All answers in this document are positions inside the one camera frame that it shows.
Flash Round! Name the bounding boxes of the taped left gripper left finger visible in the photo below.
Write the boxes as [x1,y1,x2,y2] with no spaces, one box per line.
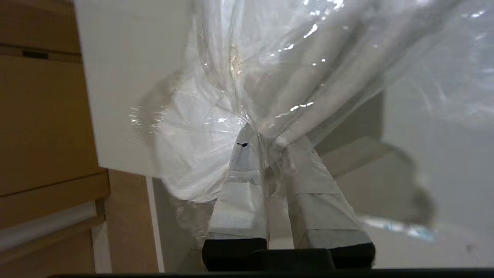
[208,124,269,241]

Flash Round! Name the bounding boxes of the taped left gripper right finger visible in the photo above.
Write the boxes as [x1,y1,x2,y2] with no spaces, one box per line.
[284,136,371,249]

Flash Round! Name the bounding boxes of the white glossy drawer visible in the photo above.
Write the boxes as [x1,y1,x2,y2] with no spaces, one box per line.
[147,89,494,271]

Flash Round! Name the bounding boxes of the bagged white slippers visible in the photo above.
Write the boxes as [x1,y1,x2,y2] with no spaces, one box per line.
[129,0,494,240]

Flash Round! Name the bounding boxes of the white patterned tissue packet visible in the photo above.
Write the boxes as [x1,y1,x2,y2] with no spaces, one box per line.
[363,218,429,242]

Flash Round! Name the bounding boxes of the white glossy cabinet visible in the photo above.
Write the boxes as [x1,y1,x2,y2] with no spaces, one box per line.
[73,0,247,178]

